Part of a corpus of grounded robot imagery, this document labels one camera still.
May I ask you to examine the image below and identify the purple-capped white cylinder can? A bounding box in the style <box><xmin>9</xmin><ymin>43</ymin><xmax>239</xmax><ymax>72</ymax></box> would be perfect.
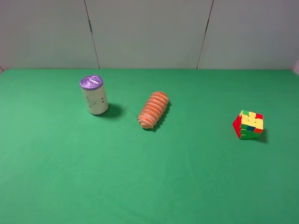
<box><xmin>79</xmin><ymin>74</ymin><xmax>108</xmax><ymax>116</ymax></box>

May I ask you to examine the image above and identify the multicolour puzzle cube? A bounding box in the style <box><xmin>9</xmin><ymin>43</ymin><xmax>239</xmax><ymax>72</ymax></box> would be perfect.
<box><xmin>232</xmin><ymin>110</ymin><xmax>264</xmax><ymax>140</ymax></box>

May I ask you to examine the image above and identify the orange ribbed bread toy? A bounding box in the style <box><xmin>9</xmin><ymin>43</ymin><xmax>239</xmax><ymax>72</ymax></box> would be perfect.
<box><xmin>137</xmin><ymin>91</ymin><xmax>169</xmax><ymax>129</ymax></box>

